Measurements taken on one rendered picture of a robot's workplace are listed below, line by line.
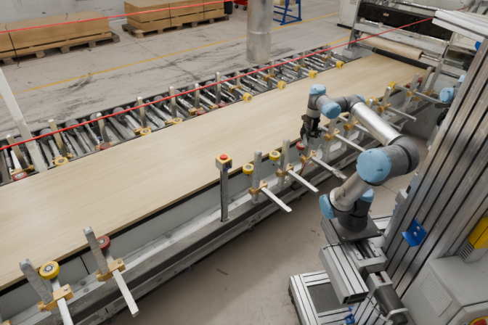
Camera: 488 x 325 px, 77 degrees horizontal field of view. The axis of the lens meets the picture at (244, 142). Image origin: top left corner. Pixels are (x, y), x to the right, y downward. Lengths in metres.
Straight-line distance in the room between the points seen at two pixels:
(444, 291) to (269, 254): 1.62
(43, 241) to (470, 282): 1.95
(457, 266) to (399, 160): 0.52
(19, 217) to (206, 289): 1.35
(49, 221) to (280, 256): 1.73
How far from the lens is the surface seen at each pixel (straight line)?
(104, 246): 1.83
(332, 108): 1.41
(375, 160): 1.16
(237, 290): 2.61
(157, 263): 1.94
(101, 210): 2.02
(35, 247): 1.99
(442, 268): 1.50
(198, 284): 2.65
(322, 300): 2.42
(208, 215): 2.22
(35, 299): 2.12
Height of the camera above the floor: 2.30
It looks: 36 degrees down
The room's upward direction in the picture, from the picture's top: 2 degrees clockwise
